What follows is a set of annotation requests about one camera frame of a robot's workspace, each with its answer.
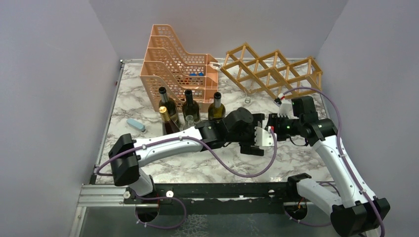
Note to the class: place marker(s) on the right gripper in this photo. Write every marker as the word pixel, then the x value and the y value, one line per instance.
pixel 273 121

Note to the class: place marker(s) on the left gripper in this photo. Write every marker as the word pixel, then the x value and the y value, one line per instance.
pixel 251 148

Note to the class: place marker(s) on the green bottle silver cap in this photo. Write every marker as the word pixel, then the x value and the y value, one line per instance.
pixel 216 110

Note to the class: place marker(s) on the dark green wine bottle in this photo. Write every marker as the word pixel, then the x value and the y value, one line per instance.
pixel 190 106

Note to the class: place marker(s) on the red bottle gold cap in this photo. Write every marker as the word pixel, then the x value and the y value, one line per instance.
pixel 168 125

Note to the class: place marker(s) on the dark bottle brown label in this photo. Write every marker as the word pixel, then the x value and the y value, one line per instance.
pixel 170 104

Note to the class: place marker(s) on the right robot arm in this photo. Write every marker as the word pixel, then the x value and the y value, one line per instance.
pixel 355 209

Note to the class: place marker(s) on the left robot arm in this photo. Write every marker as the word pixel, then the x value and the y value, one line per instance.
pixel 129 155

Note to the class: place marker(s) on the wooden wine rack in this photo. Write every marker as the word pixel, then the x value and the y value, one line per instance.
pixel 272 73

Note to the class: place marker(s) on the peach plastic file organizer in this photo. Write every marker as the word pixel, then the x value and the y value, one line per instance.
pixel 168 64

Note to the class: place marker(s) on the light blue eraser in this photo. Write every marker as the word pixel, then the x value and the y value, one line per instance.
pixel 136 125

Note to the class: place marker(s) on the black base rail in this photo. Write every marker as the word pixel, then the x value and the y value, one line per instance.
pixel 218 198

